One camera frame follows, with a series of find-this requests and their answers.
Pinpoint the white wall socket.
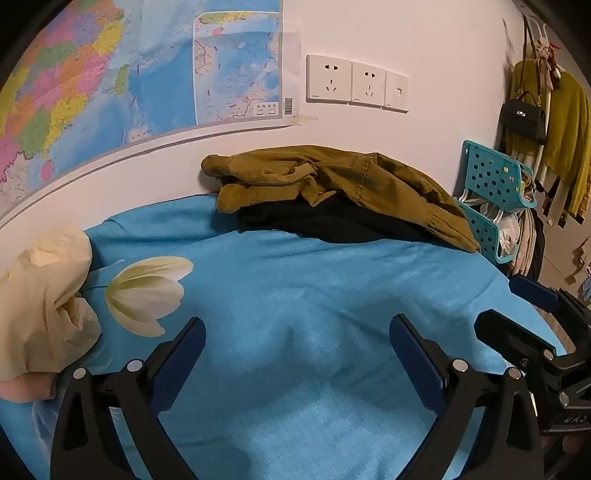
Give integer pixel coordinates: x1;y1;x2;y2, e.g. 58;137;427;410
349;60;387;108
305;54;352;104

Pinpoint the black handbag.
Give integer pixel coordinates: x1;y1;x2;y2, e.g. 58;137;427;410
500;14;550;145

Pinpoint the yellow-green hanging sweater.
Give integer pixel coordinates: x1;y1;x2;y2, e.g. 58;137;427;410
508;60;591;217

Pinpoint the colourful wall map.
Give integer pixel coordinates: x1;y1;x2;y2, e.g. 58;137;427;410
0;0;303;222

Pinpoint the blue flower print bedsheet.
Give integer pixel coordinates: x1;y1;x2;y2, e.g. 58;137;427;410
0;194;566;480

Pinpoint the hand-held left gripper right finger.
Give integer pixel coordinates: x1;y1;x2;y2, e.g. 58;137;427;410
389;314;548;480

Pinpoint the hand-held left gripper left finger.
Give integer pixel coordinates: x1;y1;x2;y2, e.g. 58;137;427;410
50;316;207;480

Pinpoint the bundle of hanging clothes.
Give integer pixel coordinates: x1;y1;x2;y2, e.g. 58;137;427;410
510;203;548;281

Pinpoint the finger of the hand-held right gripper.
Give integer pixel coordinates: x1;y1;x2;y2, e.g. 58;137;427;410
508;275;566;315
474;309;557;370

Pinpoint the olive green jacket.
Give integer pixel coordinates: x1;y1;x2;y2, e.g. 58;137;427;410
201;145;482;254

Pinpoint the teal plastic basket rack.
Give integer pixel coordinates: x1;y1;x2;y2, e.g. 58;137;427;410
452;140;536;266

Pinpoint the black garment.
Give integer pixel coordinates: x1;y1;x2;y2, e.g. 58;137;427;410
238;191;458;245

